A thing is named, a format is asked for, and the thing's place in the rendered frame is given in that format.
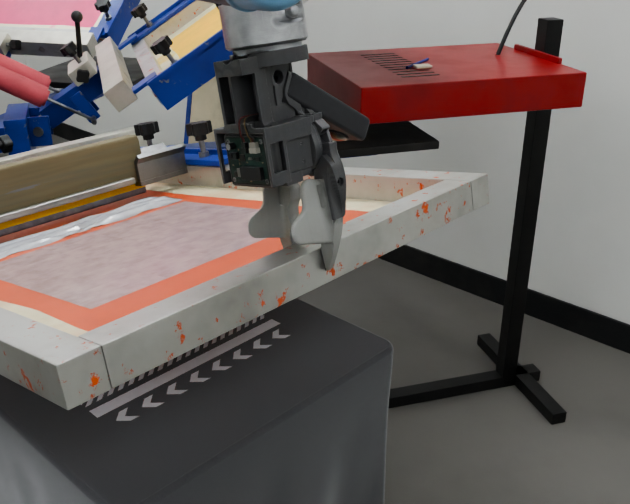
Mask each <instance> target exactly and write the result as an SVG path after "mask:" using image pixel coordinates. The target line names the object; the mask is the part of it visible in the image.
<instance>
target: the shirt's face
mask: <svg viewBox="0 0 630 504"><path fill-rule="evenodd" d="M263 315H265V316H267V317H269V318H271V319H273V320H275V321H277V322H279V323H281V324H283V325H285V326H287V327H289V328H291V329H293V330H295V331H297V332H298V333H296V334H295V335H293V336H291V337H289V338H287V339H285V340H283V341H282V342H280V343H278V344H276V345H274V346H272V347H270V348H269V349H267V350H265V351H263V352H261V353H259V354H257V355H256V356H254V357H252V358H250V359H248V360H246V361H244V362H243V363H241V364H239V365H237V366H235V367H233V368H231V369H229V370H228V371H226V372H224V373H222V374H220V375H218V376H216V377H215V378H213V379H211V380H209V381H207V382H205V383H203V384H202V385H200V386H198V387H196V388H194V389H192V390H190V391H189V392H187V393H185V394H183V395H181V396H179V397H177V398H176V399H174V400H172V401H170V402H168V403H166V404H164V405H163V406H161V407H159V408H157V409H155V410H153V411H151V412H149V413H148V414H146V415H144V416H142V417H140V418H138V419H136V420H135V421H133V422H131V423H129V424H127V425H125V426H123V427H122V428H120V429H118V430H116V431H114V430H112V429H111V428H110V427H109V426H107V425H106V424H105V423H103V422H102V421H101V420H100V419H98V418H97V417H96V416H95V415H93V414H92V413H91V412H89V411H88V410H87V409H86V408H84V407H83V406H82V405H81V404H80V405H78V406H76V407H74V408H72V409H70V410H66V409H64V408H62V407H61V406H59V405H57V404H55V403H53V402H51V401H49V400H47V399H45V398H44V397H42V396H40V395H38V394H36V393H34V392H32V391H30V390H28V389H27V388H25V387H23V386H21V385H19V384H17V383H15V382H13V381H12V380H10V379H8V378H6V377H4V376H2V375H0V406H1V407H2V408H3V409H4V410H5V411H6V412H7V413H8V414H10V415H11V416H12V417H13V418H14V419H15V420H16V421H17V422H19V423H20V424H21V425H22V426H23V427H24V428H25V429H26V430H27V431H29V432H30V433H31V434H32V435H33V436H34V437H35V438H36V439H37V440H39V441H40V442H41V443H42V444H43V445H44V446H45V447H46V448H47V449H49V450H50V451H51V452H52V453H53V454H54V455H55V456H56V457H57V458H59V459H60V460H61V461H62V462H63V463H64V464H65V465H66V466H67V467H69V468H70V469H71V470H72V471H73V472H74V473H75V474H76V475H77V476H79V477H80V478H81V479H82V480H83V481H84V482H85V483H86V484H87V485H89V486H90V487H91V488H92V489H93V490H94V491H95V492H96V493H97V494H99V495H100V496H101V497H102V498H103V499H104V500H105V501H106V502H107V503H109V504H137V503H139V502H141V501H142V500H144V499H145V498H147V497H149V496H150V495H152V494H153V493H155V492H157V491H158V490H160V489H161V488H163V487H165V486H166V485H168V484H169V483H171V482H173V481H174V480H176V479H177V478H179V477H181V476H182V475H184V474H185V473H187V472H189V471H190V470H192V469H193V468H195V467H197V466H198V465H200V464H201V463H203V462H205V461H206V460H208V459H209V458H211V457H213V456H214V455H216V454H217V453H219V452H221V451H222V450H224V449H225V448H227V447H229V446H230V445H232V444H233V443H235V442H237V441H238V440H240V439H241V438H243V437H245V436H246V435H248V434H249V433H251V432H253V431H254V430H256V429H257V428H259V427H261V426H262V425H264V424H265V423H267V422H269V421H270V420H272V419H273V418H275V417H277V416H278V415H280V414H281V413H283V412H285V411H286V410H288V409H289V408H291V407H293V406H294V405H296V404H297V403H299V402H301V401H302V400H304V399H305V398H307V397H309V396H310V395H312V394H313V393H315V392H317V391H318V390H320V389H321V388H323V387H325V386H326V385H328V384H329V383H331V382H333V381H334V380H336V379H337V378H339V377H341V376H342V375H344V374H345V373H347V372H349V371H350V370H352V369H353V368H355V367H357V366H358V365H360V364H361V363H363V362H365V361H366V360H368V359H369V358H371V357H373V356H374V355H376V354H377V353H379V352H381V351H382V350H384V349H385V348H387V347H388V345H389V344H388V342H387V341H386V340H384V339H382V338H380V337H377V336H375V335H373V334H371V333H369V332H367V331H365V330H362V329H360V328H358V327H356V326H354V325H352V324H349V323H347V322H345V321H343V320H341V319H339V318H337V317H334V316H332V315H330V314H328V313H326V312H324V311H321V310H319V309H317V308H315V307H313V306H311V305H309V304H306V303H304V302H302V301H300V300H298V299H296V298H295V299H293V300H291V301H289V302H287V303H285V304H283V305H281V306H279V307H277V308H275V309H273V310H271V311H269V312H267V313H265V314H263Z"/></svg>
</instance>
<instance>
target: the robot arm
mask: <svg viewBox="0 0 630 504"><path fill-rule="evenodd" d="M198 1H204V2H210V3H215V4H218V5H220V6H218V8H219V14H220V20H221V25H222V31H223V37H224V43H225V49H226V50H228V51H233V55H230V56H229V57H230V59H229V60H224V61H218V62H213V64H214V70H215V76H216V81H217V87H218V93H219V99H220V104H221V110H222V116H223V121H224V127H220V128H216V129H213V131H214V137H215V142H216V148H217V153H218V159H219V164H220V170H221V176H222V181H223V184H227V183H230V182H232V184H234V185H235V186H248V187H262V195H263V202H262V205H261V207H260V209H259V210H258V211H257V212H256V213H255V214H254V215H253V216H252V217H251V218H250V219H249V221H248V232H249V234H250V235H251V236H252V237H253V238H280V241H281V244H282V246H283V249H284V248H286V247H288V246H291V245H293V244H295V243H297V244H299V245H306V244H321V249H320V250H321V256H322V260H323V264H324V268H325V271H328V270H331V269H332V268H333V266H334V263H335V260H336V257H337V253H338V249H339V245H340V241H341V236H342V229H343V217H344V216H345V213H346V175H345V170H344V167H343V163H342V161H341V158H340V156H339V154H338V150H337V143H336V141H347V140H358V141H362V140H364V139H365V137H366V134H367V130H368V127H369V124H370V120H369V118H368V117H366V116H364V115H363V114H361V113H360V112H358V111H356V110H355V109H353V108H351V107H350V106H348V105H347V104H345V103H343V102H342V101H340V100H338V99H337V98H335V97H334V96H332V95H330V94H329V93H327V92H325V91H324V90H322V89H321V88H319V87H317V86H316V85H314V84H312V83H311V82H309V81H308V80H306V79H304V78H303V77H301V76H299V75H298V74H296V73H294V72H293V70H292V64H291V63H292V62H297V61H302V60H306V59H309V54H308V47H307V44H302V41H303V40H306V39H307V37H308V34H307V27H306V20H305V13H304V6H303V0H198ZM332 140H335V141H332ZM222 143H225V145H226V151H227V156H228V162H229V168H230V170H227V171H226V170H225V164H224V158H223V153H222V147H221V144H222ZM306 175H309V176H314V179H305V180H303V176H306ZM301 181H303V182H302V183H301V186H300V185H299V182H301ZM300 199H301V202H302V210H301V212H300V214H299V202H300Z"/></svg>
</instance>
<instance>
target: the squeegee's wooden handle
mask: <svg viewBox="0 0 630 504"><path fill-rule="evenodd" d="M140 154H142V153H141V149H140V144H139V139H138V137H137V136H136V135H125V136H121V137H117V138H112V139H108V140H104V141H100V142H96V143H92V144H87V145H83V146H79V147H75V148H71V149H67V150H62V151H58V152H54V153H50V154H46V155H42V156H38V157H33V158H29V159H25V160H21V161H17V162H13V163H8V164H4V165H0V214H3V213H7V212H10V211H14V210H17V209H21V208H24V207H28V206H31V205H35V204H38V203H42V202H45V201H49V200H52V199H56V198H59V197H63V196H66V195H70V194H73V193H77V192H80V191H84V190H87V189H91V188H94V187H98V186H101V185H105V184H108V183H112V182H115V181H119V180H123V179H126V178H130V177H134V178H135V181H136V182H137V181H138V178H137V173H136V169H135V164H134V161H135V158H136V156H137V155H140Z"/></svg>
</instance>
